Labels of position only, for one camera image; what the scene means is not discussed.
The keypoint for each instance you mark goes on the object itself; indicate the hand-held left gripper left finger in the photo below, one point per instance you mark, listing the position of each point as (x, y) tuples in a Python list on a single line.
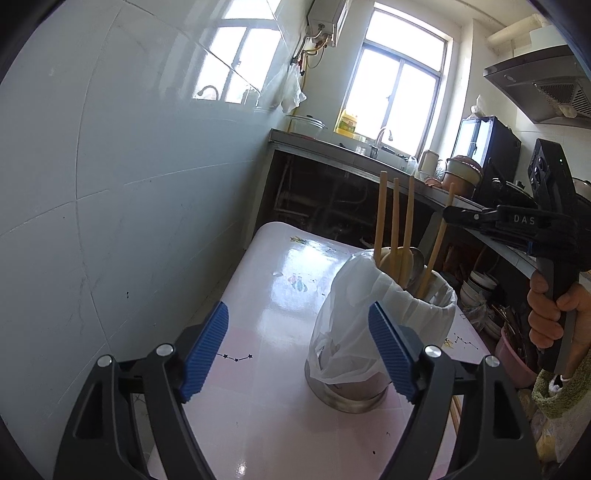
[(205, 350)]

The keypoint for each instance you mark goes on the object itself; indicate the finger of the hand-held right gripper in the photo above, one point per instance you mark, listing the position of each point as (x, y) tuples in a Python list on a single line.
[(471, 216)]

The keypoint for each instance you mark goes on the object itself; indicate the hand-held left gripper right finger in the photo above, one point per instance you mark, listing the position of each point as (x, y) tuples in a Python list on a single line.
[(392, 350)]

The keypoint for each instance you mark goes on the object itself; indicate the metal utensil holder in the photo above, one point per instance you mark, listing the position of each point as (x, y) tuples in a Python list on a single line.
[(351, 397)]

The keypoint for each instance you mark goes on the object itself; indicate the row of wooden chopsticks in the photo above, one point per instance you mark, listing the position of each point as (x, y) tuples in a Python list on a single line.
[(382, 207)]

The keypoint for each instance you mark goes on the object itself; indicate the person's right forearm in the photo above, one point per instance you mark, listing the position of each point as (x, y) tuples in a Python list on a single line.
[(554, 397)]

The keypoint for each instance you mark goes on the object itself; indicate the person's right hand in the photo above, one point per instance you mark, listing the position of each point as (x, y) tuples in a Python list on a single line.
[(542, 323)]

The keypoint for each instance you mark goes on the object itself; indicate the stacked enamel pots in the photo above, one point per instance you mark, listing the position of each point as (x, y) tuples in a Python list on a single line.
[(461, 177)]

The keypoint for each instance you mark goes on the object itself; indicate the black wok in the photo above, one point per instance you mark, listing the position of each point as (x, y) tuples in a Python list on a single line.
[(510, 191)]

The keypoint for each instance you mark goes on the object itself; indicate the white plastic bag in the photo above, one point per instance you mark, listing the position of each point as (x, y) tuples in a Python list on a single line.
[(351, 300)]

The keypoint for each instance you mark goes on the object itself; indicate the black kitchen appliance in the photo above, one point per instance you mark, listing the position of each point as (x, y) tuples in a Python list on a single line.
[(494, 152)]

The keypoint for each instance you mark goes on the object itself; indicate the white mug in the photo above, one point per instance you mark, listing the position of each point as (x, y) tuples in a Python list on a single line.
[(427, 164)]

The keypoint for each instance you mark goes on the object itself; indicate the stack of white bowls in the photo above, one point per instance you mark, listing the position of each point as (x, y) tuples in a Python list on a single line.
[(480, 288)]

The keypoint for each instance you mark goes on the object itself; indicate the chrome faucet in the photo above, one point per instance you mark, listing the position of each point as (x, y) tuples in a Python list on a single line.
[(379, 138)]

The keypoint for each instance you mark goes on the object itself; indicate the pink plastic basin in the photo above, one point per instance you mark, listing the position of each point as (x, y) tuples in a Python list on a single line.
[(515, 364)]

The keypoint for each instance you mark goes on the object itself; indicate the kitchen window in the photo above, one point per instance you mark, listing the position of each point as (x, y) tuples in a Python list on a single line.
[(392, 92)]

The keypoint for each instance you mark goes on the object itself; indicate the steel range hood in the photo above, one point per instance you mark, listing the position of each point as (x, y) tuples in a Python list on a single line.
[(531, 78)]

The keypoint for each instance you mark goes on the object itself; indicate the yellow bottle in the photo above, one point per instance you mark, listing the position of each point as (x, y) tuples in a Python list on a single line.
[(346, 123)]

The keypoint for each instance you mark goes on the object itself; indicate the glass bowl with lid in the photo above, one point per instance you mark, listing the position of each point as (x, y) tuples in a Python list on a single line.
[(305, 125)]

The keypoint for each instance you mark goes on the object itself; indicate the hanging plastic bags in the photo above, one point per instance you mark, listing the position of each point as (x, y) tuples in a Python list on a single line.
[(288, 90)]

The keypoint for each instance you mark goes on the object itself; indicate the white water heater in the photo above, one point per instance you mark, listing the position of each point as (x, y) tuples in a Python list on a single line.
[(325, 21)]

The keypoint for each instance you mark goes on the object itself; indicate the white exhaust duct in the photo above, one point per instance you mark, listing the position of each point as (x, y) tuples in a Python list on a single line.
[(517, 34)]

